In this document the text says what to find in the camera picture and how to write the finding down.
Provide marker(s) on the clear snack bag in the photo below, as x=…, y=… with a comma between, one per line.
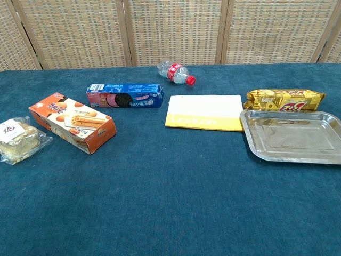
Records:
x=20, y=141

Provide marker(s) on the stainless steel tray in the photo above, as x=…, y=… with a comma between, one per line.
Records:
x=293, y=136

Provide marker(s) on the white and yellow tissue pack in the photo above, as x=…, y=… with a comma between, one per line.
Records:
x=205, y=112

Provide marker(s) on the blue Oreo cookie box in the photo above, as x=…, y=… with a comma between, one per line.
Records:
x=125, y=96

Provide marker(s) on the clear bottle with red cap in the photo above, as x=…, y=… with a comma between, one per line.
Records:
x=175, y=71

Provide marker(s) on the blue tablecloth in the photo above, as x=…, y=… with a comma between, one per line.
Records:
x=165, y=192

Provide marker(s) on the orange wafer roll box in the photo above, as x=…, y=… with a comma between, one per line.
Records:
x=77, y=120

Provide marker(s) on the woven rattan folding screen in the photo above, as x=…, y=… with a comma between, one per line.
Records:
x=173, y=29

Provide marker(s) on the gold foil snack package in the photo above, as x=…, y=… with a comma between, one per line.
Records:
x=285, y=100

